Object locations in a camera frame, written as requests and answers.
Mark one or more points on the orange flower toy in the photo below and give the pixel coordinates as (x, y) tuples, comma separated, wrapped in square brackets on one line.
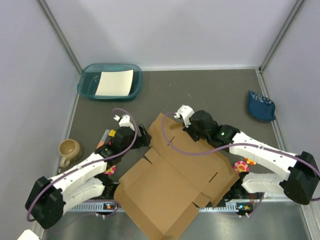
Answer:
[(250, 161)]

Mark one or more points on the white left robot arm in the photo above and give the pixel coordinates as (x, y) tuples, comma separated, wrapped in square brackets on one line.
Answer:
[(51, 198)]

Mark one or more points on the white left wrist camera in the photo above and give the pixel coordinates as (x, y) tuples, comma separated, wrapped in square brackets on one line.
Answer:
[(124, 121)]

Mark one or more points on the blue leaf-shaped dish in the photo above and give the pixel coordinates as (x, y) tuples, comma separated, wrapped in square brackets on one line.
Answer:
[(260, 107)]

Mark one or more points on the white paper sheet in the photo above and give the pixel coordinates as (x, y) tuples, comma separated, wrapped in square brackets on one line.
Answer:
[(115, 84)]

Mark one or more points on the teal plastic tub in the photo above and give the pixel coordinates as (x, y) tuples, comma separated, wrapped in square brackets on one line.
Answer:
[(90, 77)]

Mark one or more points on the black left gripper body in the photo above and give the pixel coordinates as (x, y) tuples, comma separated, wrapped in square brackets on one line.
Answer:
[(141, 141)]

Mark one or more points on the pink flower toy right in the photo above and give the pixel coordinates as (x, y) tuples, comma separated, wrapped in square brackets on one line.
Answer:
[(241, 166)]

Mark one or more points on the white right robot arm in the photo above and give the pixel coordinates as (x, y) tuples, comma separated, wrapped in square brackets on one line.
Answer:
[(294, 175)]

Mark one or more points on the grey slotted cable duct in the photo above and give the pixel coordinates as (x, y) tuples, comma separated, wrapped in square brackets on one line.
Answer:
[(109, 207)]

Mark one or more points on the pink flower toy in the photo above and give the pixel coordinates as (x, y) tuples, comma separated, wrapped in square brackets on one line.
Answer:
[(241, 166), (110, 171)]

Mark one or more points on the brown cardboard box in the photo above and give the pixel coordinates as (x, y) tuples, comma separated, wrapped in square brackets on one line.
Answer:
[(162, 192)]

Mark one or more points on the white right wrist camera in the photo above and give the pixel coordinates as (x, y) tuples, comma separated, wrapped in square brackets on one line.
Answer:
[(184, 113)]

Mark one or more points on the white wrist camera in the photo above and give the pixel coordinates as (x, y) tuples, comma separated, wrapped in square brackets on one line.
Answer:
[(184, 113), (124, 121)]

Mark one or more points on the pink flower toy left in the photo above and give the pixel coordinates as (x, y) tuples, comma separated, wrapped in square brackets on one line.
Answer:
[(110, 171)]

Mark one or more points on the pink and black marker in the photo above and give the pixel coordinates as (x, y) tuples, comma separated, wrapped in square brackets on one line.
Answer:
[(103, 138)]

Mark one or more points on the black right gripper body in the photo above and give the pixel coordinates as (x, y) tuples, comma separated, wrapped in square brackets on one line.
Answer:
[(194, 134)]

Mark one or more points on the yellow bone-shaped sponge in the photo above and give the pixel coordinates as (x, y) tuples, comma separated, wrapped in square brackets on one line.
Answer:
[(111, 133)]

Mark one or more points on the beige ceramic mug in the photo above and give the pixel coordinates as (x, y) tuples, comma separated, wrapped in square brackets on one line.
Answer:
[(70, 150)]

